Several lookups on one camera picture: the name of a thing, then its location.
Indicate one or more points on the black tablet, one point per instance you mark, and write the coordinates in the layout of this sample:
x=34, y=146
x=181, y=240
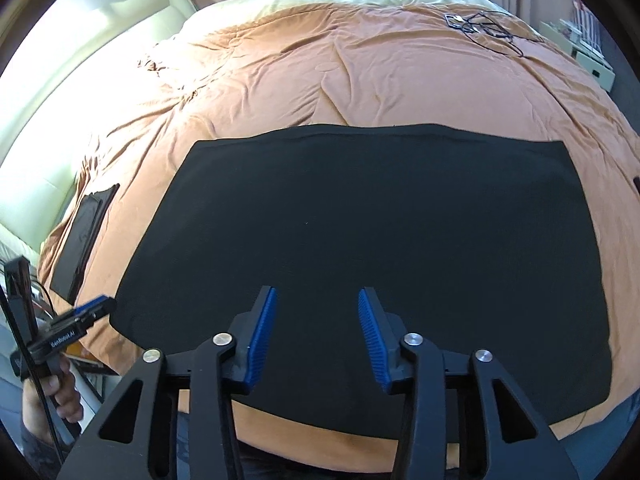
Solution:
x=80, y=245

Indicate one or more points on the person's left forearm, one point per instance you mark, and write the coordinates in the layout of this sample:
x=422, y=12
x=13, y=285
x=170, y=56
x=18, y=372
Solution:
x=40, y=445

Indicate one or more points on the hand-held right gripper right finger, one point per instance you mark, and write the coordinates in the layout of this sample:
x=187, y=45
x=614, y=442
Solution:
x=375, y=340

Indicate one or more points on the small white device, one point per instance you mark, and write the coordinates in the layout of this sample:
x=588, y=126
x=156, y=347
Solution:
x=454, y=20

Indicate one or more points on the cream padded headboard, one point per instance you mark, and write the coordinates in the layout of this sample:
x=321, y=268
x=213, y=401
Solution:
x=75, y=85

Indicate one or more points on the person's left hand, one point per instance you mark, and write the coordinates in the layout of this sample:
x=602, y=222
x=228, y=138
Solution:
x=64, y=400

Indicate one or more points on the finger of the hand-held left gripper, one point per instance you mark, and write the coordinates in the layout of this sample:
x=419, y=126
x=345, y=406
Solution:
x=87, y=305
x=102, y=311

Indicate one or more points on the pale green nightstand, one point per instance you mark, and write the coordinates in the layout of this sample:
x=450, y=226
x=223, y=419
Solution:
x=595, y=67

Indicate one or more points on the striped tote bag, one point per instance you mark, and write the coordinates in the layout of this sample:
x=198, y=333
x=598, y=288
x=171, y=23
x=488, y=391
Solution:
x=587, y=25

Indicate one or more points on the orange blanket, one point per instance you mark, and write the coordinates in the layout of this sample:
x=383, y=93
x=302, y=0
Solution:
x=300, y=75

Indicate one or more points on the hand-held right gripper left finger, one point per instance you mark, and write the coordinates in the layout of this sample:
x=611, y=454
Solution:
x=260, y=340

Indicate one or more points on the plain black t-shirt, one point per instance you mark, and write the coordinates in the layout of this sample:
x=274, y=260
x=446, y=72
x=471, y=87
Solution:
x=375, y=220

